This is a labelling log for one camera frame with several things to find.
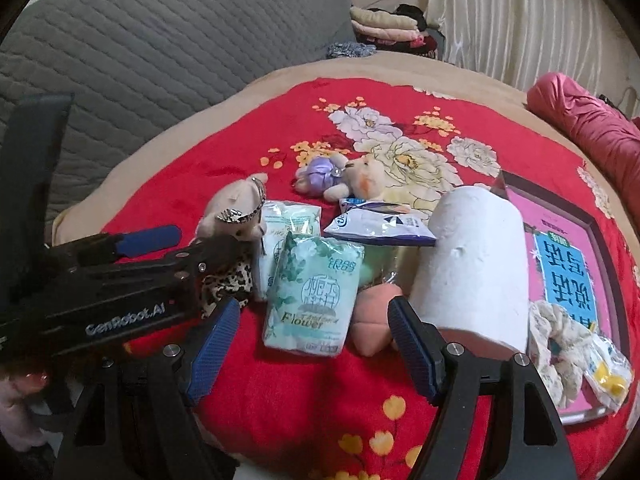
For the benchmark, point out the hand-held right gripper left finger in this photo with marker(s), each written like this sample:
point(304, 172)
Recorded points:
point(215, 350)

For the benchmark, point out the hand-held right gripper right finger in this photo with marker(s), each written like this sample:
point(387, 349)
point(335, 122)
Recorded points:
point(411, 355)

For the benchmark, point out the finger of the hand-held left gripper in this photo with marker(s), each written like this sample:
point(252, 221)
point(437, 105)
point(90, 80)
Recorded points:
point(150, 238)
point(215, 260)

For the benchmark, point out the beige plush bear leopard dress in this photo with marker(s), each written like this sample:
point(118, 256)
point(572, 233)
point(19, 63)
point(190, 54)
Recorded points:
point(230, 200)

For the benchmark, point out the green floral tissue pack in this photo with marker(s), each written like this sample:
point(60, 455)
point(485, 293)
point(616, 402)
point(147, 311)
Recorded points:
point(310, 300)

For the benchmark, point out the plush bear purple dress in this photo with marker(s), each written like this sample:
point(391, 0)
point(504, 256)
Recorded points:
point(317, 172)

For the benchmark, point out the small beige plush bear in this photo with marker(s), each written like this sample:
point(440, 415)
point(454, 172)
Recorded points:
point(367, 175)

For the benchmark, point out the brown tray with pink print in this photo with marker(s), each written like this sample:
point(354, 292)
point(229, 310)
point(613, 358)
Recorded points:
point(542, 210)

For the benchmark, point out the person's left forearm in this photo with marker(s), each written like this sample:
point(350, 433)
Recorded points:
point(17, 420)

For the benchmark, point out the person's left hand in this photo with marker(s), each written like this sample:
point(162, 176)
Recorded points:
point(32, 377)

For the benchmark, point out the peach plush toy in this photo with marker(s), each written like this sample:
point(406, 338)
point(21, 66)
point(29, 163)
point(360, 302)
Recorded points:
point(370, 320)

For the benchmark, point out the pale green tissue pack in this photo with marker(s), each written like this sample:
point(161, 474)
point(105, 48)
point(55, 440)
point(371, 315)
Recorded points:
point(292, 217)

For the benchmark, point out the green item in clear bag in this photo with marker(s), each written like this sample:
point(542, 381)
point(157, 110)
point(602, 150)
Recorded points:
point(380, 265)

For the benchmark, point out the red floral blanket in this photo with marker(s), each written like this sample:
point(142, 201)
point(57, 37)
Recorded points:
point(300, 400)

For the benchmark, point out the white toilet paper roll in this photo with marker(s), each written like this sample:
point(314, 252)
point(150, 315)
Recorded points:
point(470, 260)

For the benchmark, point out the white blue plastic packet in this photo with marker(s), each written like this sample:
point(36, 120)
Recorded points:
point(375, 225)

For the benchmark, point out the white floral scrunchie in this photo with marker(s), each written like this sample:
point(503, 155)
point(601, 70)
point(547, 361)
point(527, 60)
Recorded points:
point(542, 320)

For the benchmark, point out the grey quilted headboard cover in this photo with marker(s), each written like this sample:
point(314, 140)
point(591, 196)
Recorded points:
point(150, 50)

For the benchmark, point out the small yellow white packet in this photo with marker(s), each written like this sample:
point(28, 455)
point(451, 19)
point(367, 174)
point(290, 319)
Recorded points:
point(607, 370)

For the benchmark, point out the dark floral cloth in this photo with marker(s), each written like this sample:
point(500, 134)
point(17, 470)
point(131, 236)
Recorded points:
point(350, 50)

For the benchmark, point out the pink folded cloth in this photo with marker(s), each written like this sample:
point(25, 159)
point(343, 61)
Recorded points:
point(387, 35)

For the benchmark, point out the pink quilt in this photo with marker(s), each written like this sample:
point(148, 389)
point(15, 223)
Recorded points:
point(590, 125)

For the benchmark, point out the cream folded cloth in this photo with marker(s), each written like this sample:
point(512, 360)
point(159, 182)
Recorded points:
point(380, 17)

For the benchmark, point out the dark red cloth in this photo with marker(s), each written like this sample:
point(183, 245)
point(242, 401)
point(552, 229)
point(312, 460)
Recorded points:
point(425, 46)

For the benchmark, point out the black garment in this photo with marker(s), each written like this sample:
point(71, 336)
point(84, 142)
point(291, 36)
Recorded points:
point(410, 11)

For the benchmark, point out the white curtain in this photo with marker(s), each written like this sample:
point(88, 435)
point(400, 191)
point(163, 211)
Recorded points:
point(525, 15)

